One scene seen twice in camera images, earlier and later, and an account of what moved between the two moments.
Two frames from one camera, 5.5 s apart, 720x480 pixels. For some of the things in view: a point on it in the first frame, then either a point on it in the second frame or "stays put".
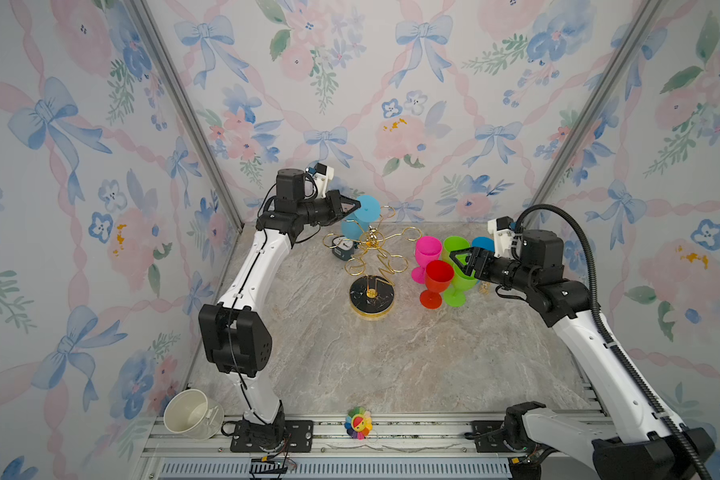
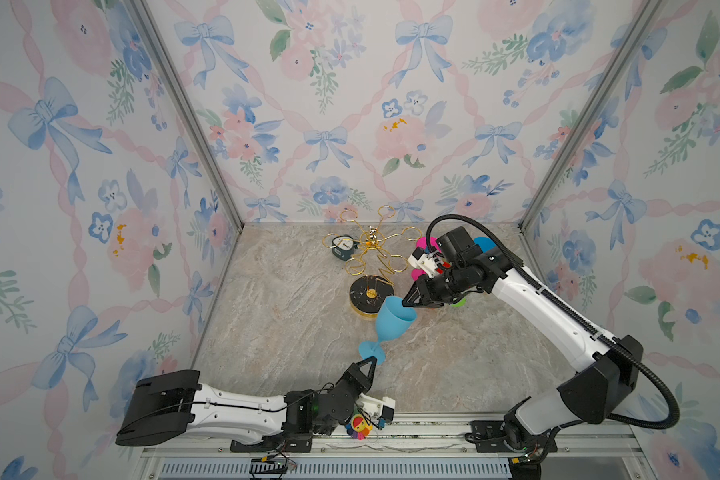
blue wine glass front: x=484 y=242 stays put
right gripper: x=475 y=255 -> x=421 y=289
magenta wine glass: x=428 y=249 stays put
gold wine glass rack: x=371 y=296 stays put
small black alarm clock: x=343 y=248 stays put
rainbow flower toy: x=358 y=422 stays put
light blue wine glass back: x=354 y=227 -> x=394 y=319
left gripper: x=334 y=201 -> x=357 y=380
